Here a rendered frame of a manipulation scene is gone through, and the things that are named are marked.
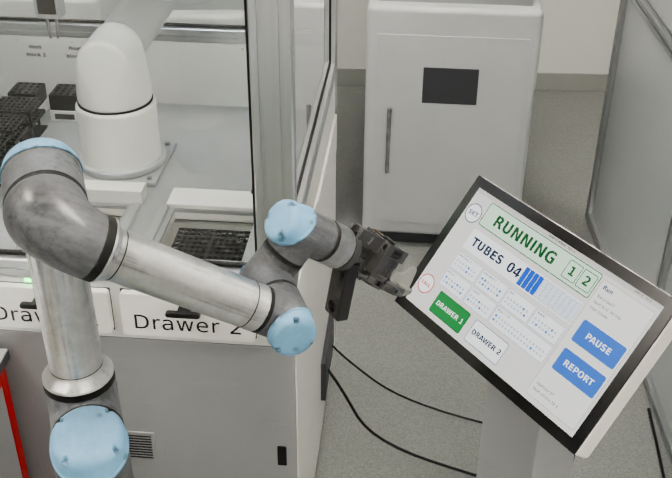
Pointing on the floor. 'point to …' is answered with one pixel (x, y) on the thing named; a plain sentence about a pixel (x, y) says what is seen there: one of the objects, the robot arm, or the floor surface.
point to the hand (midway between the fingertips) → (404, 291)
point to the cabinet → (198, 398)
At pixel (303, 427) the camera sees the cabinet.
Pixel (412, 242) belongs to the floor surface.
